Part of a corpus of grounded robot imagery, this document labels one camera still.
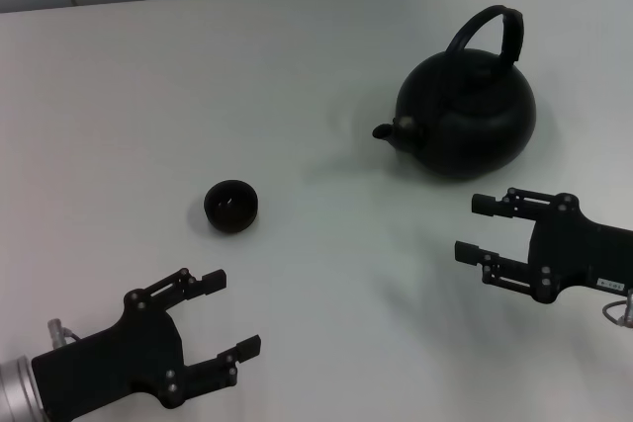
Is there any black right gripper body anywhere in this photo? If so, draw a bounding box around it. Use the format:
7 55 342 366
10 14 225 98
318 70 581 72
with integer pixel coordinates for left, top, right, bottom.
526 192 633 304

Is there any small black teacup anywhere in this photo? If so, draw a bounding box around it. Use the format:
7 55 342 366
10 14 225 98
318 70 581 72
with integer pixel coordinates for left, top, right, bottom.
203 178 262 234

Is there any right gripper metal cable connector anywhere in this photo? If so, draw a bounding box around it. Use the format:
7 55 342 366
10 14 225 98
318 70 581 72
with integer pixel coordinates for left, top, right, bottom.
601 291 633 329

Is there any gripper metal cable connector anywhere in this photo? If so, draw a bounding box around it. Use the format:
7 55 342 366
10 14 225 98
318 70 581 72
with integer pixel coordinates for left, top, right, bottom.
46 318 83 347
601 291 633 329

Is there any black round teapot with handle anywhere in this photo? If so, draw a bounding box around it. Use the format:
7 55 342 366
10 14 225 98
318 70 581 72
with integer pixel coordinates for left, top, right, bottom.
371 5 538 181

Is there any left gripper metal cable connector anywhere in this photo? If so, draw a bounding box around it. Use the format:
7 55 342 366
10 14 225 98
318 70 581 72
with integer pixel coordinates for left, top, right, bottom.
46 318 83 347

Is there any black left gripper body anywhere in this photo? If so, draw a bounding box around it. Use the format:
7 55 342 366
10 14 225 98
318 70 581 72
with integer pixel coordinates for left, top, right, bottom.
30 288 187 422

